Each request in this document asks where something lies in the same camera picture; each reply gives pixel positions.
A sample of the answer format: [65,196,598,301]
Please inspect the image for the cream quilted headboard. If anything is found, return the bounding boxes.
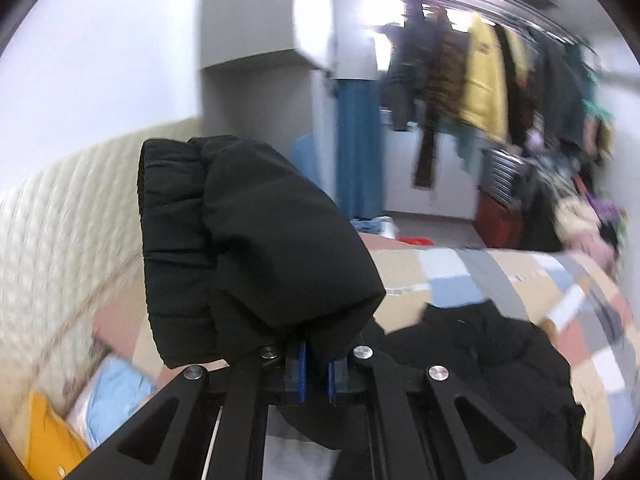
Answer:
[0,117,206,411]

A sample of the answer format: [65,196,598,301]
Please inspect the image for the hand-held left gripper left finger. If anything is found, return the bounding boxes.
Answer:
[64,339,308,480]

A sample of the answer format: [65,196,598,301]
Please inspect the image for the teal hanging garment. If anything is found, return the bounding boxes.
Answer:
[580,45,616,161]

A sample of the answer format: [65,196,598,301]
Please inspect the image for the patchwork bed blanket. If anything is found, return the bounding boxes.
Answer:
[92,232,637,466]

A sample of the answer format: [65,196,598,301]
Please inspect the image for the dark grey hanging jacket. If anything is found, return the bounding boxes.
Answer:
[381,0,426,132]

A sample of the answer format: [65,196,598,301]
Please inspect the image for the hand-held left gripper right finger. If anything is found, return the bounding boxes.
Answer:
[327,345,576,480]

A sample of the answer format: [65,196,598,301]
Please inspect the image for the yellow hanging jacket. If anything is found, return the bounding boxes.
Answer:
[457,15,511,145]

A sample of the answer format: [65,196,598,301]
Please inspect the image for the black puffer jacket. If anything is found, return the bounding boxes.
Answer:
[137,135,596,480]

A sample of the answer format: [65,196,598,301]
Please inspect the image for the black hanging coat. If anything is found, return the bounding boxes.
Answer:
[530,27,587,153]

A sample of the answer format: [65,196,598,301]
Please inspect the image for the blue curtain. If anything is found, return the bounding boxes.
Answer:
[334,79,386,220]

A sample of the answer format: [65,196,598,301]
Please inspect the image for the red brown suitcase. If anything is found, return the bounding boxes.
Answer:
[474,187,526,250]

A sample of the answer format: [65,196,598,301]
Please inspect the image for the brown patterned hanging garment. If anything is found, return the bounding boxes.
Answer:
[412,7,471,191]

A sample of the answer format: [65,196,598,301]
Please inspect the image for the yellow pillow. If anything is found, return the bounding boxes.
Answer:
[27,392,93,480]

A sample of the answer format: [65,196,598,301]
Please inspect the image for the white wall cabinet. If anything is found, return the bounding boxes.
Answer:
[199,0,337,72]

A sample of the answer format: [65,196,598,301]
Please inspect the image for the light blue pillow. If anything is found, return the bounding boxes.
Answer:
[67,357,158,451]

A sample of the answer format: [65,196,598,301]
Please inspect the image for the pile of mixed clothes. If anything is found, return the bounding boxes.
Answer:
[525,152,628,273]

